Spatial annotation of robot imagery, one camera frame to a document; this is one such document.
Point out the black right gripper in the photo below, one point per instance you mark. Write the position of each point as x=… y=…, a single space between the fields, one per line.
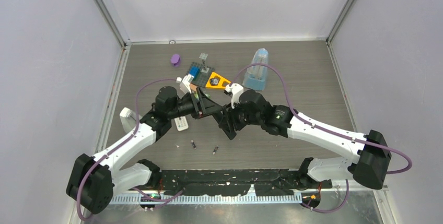
x=226 y=124

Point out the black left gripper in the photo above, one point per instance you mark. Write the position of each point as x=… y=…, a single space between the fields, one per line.
x=209 y=107

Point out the white remote control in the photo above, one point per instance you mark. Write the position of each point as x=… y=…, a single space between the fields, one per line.
x=181 y=123

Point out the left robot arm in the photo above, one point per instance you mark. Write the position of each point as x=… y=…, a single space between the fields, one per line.
x=95 y=179

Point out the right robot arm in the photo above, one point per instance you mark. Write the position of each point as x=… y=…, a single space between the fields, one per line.
x=361 y=157

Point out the grey building brick plate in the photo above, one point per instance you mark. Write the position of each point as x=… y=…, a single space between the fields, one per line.
x=202 y=77

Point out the blue building brick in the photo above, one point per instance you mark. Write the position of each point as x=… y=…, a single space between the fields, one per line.
x=194 y=71

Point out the blue translucent metronome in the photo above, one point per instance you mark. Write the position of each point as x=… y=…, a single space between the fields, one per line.
x=255 y=77

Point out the purple cap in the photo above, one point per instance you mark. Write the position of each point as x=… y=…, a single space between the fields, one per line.
x=175 y=60

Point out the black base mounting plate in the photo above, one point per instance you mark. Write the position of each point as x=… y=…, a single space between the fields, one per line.
x=237 y=182

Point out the grey brick post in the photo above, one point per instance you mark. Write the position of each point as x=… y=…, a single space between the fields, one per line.
x=203 y=58

